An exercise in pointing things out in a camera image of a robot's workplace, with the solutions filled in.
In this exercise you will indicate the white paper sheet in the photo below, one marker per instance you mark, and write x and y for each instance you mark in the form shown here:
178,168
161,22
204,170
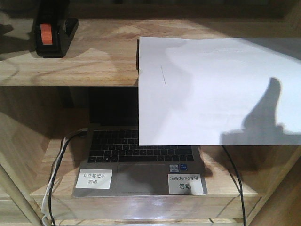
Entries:
224,91

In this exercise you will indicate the black stapler with orange button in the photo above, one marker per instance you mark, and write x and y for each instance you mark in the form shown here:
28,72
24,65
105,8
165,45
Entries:
53,29

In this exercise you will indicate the silver laptop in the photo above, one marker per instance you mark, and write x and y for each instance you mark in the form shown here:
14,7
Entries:
112,144

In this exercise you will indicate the white label right on laptop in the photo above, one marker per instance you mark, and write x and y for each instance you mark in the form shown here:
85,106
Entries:
185,184

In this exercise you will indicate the white label on laptop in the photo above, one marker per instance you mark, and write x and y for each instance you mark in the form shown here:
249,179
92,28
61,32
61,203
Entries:
94,179
185,184

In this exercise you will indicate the white label left on laptop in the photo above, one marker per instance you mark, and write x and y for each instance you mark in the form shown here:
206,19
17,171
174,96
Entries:
94,179

